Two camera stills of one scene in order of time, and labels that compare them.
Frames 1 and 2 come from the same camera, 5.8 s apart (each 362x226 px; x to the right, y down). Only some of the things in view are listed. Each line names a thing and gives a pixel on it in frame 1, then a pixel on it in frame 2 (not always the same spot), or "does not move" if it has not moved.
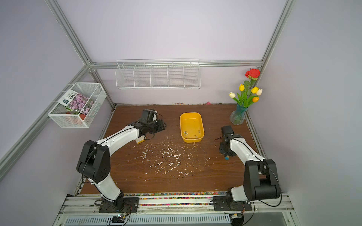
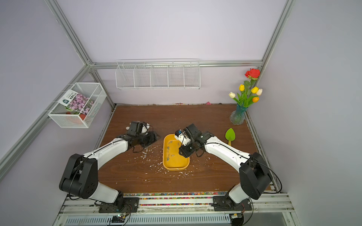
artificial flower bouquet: x=248 y=94 does not move
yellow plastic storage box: x=192 y=127 -> x=172 y=160
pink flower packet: x=76 y=102 does not move
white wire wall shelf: x=160 y=74 does not move
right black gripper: x=221 y=150 -> x=184 y=151
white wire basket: x=78 y=108 does not move
